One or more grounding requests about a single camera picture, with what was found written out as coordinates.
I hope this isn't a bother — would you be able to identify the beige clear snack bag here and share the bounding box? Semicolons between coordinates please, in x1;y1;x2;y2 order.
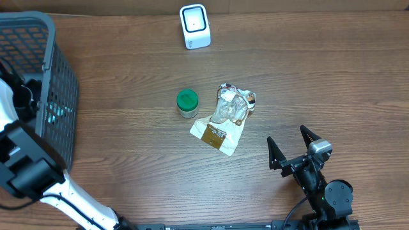
190;83;256;157

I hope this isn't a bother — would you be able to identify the white barcode scanner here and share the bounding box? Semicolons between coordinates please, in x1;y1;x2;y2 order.
180;4;212;50

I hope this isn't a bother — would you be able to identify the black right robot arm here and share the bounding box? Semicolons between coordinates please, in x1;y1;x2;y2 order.
267;125;360;230

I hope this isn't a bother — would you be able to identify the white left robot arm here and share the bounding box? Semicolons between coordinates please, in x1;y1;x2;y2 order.
1;59;135;230

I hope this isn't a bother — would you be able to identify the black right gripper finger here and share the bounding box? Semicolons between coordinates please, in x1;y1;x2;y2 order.
267;137;287;170
300;125;321;150

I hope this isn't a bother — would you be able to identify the dark grey plastic basket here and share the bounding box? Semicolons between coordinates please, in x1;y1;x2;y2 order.
1;11;79;170

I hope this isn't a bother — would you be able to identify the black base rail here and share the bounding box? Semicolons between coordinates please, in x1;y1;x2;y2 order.
134;218;360;230

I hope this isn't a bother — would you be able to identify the green lid jar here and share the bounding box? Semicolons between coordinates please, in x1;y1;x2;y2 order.
176;89;199;118

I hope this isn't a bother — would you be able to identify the light teal wrapper pack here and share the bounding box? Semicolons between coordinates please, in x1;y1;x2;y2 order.
47;102;73;124

